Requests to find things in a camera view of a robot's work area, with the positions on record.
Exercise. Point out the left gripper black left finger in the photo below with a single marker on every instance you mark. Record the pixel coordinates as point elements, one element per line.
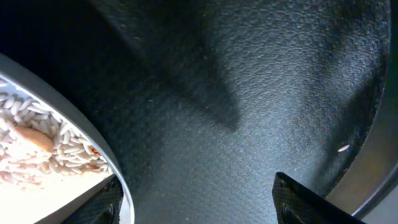
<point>102,208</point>

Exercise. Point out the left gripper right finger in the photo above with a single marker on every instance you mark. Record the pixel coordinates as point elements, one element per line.
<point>296,204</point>

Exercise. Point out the grey plate with food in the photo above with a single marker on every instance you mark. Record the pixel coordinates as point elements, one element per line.
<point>53,159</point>

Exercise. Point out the round black serving tray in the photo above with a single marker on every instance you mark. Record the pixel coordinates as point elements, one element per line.
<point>203,101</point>

